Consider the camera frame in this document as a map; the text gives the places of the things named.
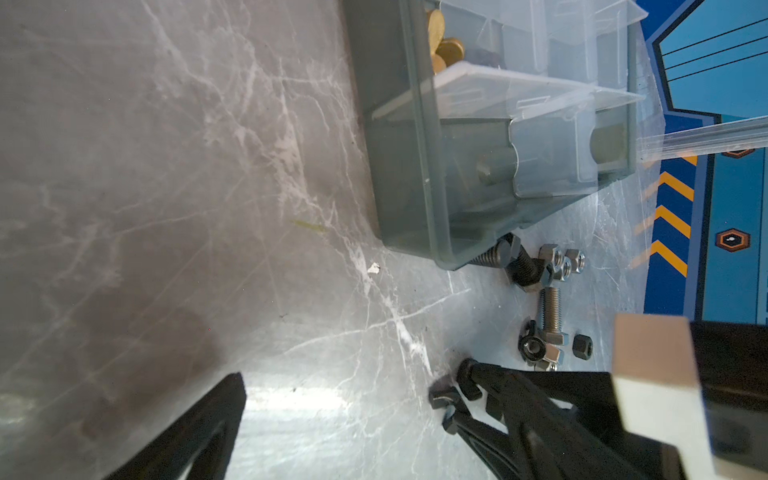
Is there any lone black hex nut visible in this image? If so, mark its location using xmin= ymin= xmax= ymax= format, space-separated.
xmin=572 ymin=334 xmax=593 ymax=361

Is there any black wing nut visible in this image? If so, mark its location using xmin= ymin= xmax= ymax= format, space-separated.
xmin=428 ymin=386 xmax=471 ymax=435

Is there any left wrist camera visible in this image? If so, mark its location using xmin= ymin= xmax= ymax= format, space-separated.
xmin=611 ymin=313 xmax=768 ymax=480

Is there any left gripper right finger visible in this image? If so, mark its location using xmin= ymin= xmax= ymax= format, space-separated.
xmin=453 ymin=358 xmax=678 ymax=479

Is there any black nut beside bolt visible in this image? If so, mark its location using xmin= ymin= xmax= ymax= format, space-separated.
xmin=518 ymin=319 xmax=547 ymax=364

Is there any silver hex bolt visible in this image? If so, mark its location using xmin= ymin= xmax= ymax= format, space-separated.
xmin=541 ymin=287 xmax=568 ymax=346

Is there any black bolt near box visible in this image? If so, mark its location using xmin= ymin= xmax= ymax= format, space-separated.
xmin=469 ymin=233 xmax=521 ymax=269

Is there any grey plastic organizer box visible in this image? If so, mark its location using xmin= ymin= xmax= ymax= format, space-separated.
xmin=342 ymin=1 xmax=664 ymax=270

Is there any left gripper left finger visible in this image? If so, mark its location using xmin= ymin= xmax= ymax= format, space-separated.
xmin=108 ymin=373 xmax=247 ymax=479

